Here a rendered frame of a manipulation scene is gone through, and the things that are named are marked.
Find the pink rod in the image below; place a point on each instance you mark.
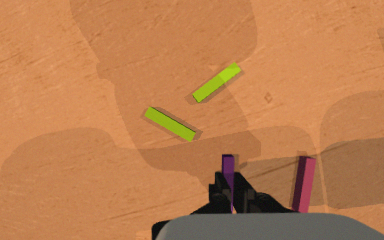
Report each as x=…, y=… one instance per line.
x=303, y=185

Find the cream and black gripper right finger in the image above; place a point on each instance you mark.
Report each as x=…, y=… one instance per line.
x=246, y=201

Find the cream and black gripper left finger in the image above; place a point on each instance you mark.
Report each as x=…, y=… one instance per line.
x=219, y=202

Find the purple rod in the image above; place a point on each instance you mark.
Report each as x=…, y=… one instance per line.
x=228, y=172

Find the lime green rod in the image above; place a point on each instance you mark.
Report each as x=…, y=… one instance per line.
x=170, y=124
x=216, y=82

